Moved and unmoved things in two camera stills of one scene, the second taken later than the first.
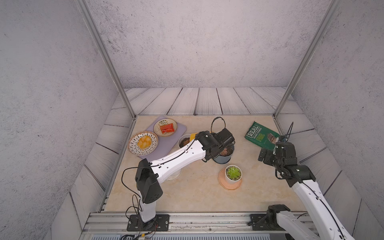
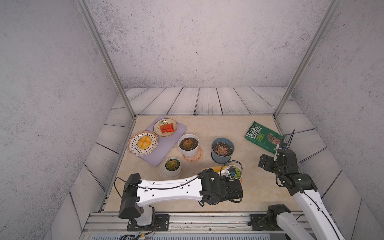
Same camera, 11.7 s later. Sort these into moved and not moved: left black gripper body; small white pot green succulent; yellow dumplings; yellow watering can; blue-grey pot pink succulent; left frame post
Moved: yellow watering can; left black gripper body
Not moved: small white pot green succulent; left frame post; yellow dumplings; blue-grey pot pink succulent
